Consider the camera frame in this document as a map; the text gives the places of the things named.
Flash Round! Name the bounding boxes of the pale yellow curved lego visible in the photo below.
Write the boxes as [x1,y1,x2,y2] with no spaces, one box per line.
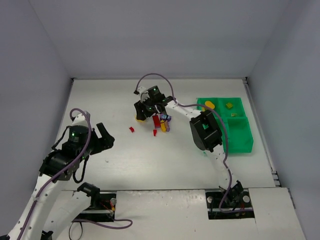
[134,115,146,123]

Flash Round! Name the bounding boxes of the orange yellow curved lego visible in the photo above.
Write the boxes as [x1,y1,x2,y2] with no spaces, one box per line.
[204,100,216,109]

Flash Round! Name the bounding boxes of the lime square lego brick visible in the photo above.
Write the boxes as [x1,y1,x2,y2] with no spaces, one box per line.
[225,102,234,109]

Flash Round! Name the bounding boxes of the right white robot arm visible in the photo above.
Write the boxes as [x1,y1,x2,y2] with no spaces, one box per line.
[134,86,243,203]

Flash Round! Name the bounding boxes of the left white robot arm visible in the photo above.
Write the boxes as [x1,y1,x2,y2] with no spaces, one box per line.
[0,113,115,240]

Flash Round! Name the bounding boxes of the purple lotus lego piece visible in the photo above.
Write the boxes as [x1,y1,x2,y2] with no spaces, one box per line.
[160,113,172,122]

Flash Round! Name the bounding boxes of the red rectangular lego brick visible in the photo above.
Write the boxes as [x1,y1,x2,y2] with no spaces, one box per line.
[152,115,161,129]

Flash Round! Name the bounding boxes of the yellow curved lego brick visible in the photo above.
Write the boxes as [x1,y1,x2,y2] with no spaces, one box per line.
[160,121,168,133]

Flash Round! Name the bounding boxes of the small red lego right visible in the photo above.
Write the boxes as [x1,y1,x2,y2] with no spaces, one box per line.
[153,129,158,137]

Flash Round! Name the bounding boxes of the green compartment tray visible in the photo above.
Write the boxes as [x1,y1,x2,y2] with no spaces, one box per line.
[196,97,254,154]

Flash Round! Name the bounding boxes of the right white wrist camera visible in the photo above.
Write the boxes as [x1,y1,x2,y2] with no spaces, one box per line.
[133,86,150,102]

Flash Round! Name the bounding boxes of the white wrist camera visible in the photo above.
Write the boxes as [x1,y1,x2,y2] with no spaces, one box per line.
[133,86,150,102]
[71,111,91,128]

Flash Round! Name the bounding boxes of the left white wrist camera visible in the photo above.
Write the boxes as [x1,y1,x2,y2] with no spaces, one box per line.
[71,111,91,128]

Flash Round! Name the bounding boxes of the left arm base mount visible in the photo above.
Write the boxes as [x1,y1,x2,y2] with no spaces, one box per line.
[73,182,117,223]

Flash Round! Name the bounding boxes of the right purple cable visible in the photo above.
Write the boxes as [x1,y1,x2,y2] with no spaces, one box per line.
[133,72,238,213]

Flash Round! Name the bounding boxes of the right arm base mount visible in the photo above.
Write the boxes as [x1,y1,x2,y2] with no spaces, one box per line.
[205,189,255,220]

